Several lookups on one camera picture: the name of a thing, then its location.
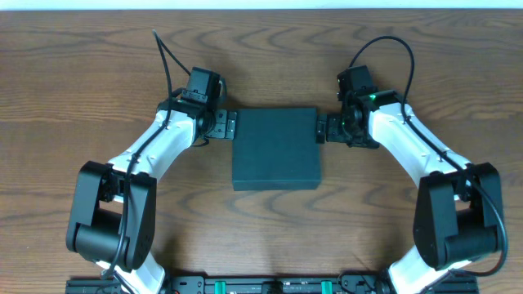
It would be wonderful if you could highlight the left black cable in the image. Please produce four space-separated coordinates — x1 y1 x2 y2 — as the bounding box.
100 28 193 283

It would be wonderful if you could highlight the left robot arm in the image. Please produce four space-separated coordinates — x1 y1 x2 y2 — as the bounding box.
65 67 235 293

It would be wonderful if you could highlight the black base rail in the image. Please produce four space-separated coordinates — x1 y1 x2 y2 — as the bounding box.
65 274 480 294

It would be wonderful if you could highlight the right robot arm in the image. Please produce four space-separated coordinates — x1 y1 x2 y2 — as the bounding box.
315 65 507 293

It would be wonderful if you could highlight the dark green box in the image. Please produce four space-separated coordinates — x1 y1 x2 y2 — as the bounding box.
232 108 322 191

